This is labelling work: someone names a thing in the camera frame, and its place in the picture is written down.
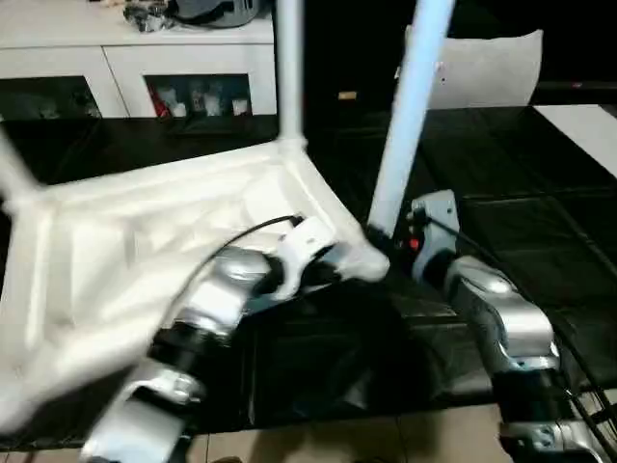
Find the white plastic table leg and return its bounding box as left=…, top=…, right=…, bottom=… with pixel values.
left=275, top=0, right=309, bottom=153
left=0, top=125, right=44, bottom=213
left=366, top=0, right=456, bottom=237

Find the white plastic table top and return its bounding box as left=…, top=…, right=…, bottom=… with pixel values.
left=0, top=135, right=391, bottom=435

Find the black work mat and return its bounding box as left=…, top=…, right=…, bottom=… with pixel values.
left=0, top=101, right=617, bottom=449

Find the black cabinet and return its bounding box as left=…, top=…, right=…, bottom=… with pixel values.
left=275, top=0, right=425, bottom=122

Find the grey cushion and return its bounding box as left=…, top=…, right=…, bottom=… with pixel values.
left=395, top=27, right=544, bottom=109

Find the white board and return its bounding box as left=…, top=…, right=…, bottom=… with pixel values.
left=535, top=103, right=617, bottom=179

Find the dark gear on cabinet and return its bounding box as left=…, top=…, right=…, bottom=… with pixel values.
left=121, top=0, right=263, bottom=32

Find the white cabinet with glass doors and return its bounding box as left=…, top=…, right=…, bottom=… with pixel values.
left=0, top=5, right=281, bottom=120

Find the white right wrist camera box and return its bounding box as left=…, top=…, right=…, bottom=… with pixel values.
left=407, top=190, right=460, bottom=254

